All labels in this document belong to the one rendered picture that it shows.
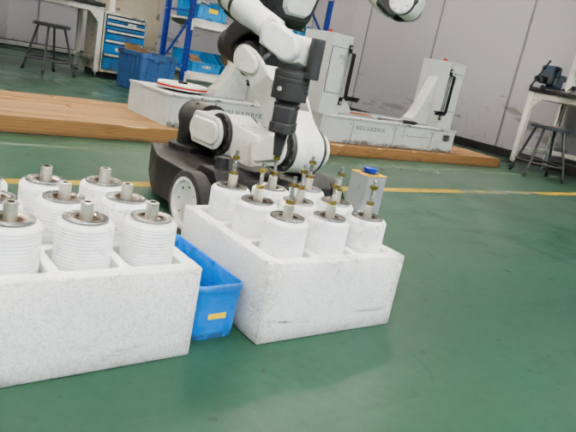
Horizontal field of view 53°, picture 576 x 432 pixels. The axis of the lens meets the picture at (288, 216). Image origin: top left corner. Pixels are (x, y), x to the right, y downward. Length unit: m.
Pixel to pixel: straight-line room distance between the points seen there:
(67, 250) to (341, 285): 0.59
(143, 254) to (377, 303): 0.60
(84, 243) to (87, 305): 0.10
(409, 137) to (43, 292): 3.94
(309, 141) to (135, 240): 0.82
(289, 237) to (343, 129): 2.99
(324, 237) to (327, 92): 2.85
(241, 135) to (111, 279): 1.04
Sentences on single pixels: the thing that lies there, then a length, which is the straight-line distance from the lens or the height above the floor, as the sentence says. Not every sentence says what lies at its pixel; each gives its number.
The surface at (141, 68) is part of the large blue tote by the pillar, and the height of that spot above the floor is 0.23.
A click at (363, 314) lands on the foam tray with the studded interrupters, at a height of 0.04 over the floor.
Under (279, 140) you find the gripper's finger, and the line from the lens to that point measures 1.45.
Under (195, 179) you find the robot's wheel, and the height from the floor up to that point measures 0.19.
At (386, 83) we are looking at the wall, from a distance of 8.08.
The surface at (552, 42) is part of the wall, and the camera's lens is 6.83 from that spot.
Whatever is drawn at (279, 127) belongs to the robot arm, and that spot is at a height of 0.41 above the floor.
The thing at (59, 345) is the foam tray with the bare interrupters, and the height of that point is 0.06.
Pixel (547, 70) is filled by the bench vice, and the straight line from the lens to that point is 5.84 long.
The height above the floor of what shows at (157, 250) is 0.21.
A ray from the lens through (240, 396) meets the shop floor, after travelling 1.06.
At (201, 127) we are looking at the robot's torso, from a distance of 2.08.
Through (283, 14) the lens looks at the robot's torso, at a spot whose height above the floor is 0.70.
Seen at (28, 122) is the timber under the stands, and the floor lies 0.06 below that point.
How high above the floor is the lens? 0.57
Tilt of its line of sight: 15 degrees down
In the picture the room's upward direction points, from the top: 11 degrees clockwise
